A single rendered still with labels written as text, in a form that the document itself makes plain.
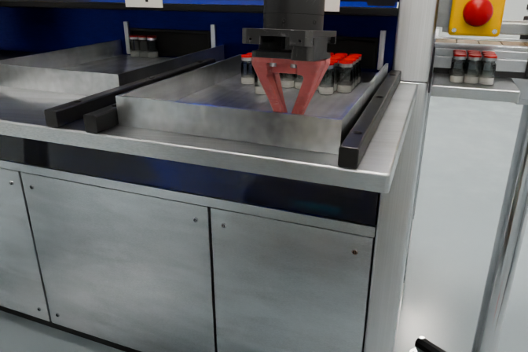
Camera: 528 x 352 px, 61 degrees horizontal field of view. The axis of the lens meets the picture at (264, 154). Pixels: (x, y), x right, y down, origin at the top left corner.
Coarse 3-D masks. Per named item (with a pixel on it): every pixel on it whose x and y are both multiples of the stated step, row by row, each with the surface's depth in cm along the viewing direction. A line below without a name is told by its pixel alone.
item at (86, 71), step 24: (72, 48) 88; (96, 48) 94; (120, 48) 102; (216, 48) 90; (0, 72) 71; (24, 72) 69; (48, 72) 68; (72, 72) 66; (96, 72) 64; (120, 72) 82; (144, 72) 69
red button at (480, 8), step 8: (472, 0) 65; (480, 0) 64; (488, 0) 64; (464, 8) 65; (472, 8) 64; (480, 8) 64; (488, 8) 64; (464, 16) 66; (472, 16) 65; (480, 16) 64; (488, 16) 64; (472, 24) 65; (480, 24) 65
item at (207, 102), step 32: (224, 64) 75; (384, 64) 70; (128, 96) 51; (160, 96) 59; (192, 96) 65; (224, 96) 65; (256, 96) 65; (288, 96) 65; (320, 96) 65; (352, 96) 65; (160, 128) 50; (192, 128) 49; (224, 128) 47; (256, 128) 46; (288, 128) 45; (320, 128) 43
